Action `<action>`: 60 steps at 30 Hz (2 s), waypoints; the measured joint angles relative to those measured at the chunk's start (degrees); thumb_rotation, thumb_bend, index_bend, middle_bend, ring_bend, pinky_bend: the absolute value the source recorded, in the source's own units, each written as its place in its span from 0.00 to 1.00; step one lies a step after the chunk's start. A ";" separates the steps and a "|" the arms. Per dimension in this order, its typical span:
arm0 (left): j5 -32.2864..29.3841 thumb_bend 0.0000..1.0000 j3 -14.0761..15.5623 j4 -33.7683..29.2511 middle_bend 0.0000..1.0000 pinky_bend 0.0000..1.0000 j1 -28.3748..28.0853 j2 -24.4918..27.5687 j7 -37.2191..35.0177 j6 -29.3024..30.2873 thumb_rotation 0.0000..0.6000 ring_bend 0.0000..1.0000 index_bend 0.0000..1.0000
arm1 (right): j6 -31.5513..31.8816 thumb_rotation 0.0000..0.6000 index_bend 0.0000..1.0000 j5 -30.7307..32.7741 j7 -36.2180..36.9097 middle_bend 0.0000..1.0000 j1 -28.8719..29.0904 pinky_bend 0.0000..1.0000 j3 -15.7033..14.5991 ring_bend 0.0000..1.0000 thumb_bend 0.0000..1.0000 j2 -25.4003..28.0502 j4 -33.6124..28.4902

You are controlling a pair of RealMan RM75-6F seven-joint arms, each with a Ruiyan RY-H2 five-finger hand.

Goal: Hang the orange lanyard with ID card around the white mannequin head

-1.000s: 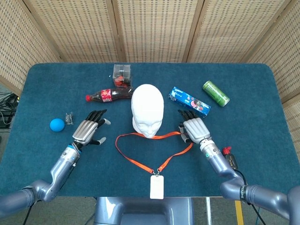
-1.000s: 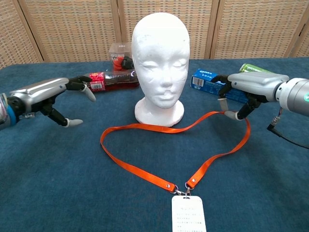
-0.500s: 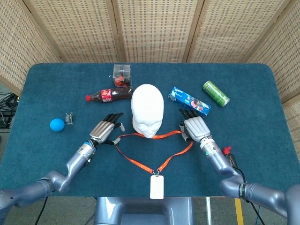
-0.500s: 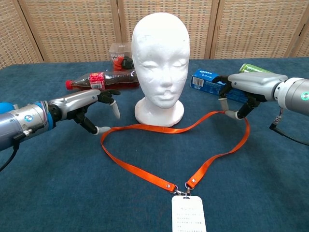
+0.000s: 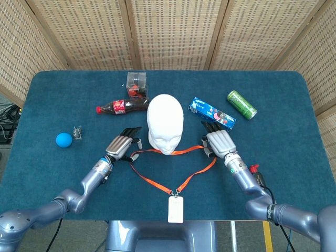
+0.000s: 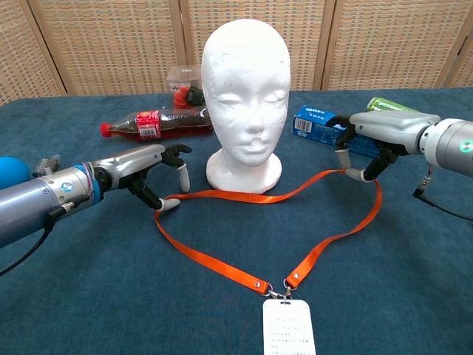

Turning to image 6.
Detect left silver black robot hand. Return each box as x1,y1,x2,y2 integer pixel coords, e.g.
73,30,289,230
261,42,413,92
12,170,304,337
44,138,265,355
92,143,194,212

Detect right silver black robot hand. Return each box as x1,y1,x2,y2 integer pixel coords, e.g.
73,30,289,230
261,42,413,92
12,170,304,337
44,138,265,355
327,109,443,183

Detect orange lanyard strap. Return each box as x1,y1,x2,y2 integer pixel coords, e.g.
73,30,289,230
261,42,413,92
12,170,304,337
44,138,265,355
154,168,384,299

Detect white badge card holder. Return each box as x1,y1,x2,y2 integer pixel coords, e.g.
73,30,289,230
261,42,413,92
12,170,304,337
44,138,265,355
262,298,318,355

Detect green drink can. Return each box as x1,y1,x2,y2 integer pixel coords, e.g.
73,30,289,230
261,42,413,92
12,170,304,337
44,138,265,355
365,96,421,114

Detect cola bottle red cap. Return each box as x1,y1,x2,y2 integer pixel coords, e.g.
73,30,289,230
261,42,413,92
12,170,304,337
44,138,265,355
99,106,215,143

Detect blue toothpaste box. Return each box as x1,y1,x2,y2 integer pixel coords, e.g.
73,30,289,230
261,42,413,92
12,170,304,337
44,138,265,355
291,104,385,159

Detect clear plastic box red contents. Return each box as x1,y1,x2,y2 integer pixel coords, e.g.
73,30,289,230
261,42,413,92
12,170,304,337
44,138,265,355
166,64,206,110

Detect blue ball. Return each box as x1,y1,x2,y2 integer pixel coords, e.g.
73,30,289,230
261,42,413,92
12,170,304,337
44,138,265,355
0,156,31,190

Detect woven bamboo folding screen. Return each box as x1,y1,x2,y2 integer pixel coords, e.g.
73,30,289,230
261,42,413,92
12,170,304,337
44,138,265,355
0,0,473,107

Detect dark blue carpet mat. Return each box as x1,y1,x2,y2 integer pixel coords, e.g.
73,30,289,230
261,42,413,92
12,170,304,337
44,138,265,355
0,87,473,355

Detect white foam mannequin head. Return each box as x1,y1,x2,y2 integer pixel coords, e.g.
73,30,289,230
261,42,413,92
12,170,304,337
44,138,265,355
201,18,291,195

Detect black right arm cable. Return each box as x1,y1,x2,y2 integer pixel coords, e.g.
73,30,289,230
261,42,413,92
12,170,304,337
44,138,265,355
412,176,473,223

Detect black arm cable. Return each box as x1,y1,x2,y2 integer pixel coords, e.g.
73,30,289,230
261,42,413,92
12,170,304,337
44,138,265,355
412,176,473,223
0,201,93,277

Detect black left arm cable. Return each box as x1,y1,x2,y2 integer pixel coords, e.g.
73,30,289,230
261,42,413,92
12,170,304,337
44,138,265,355
0,201,93,277

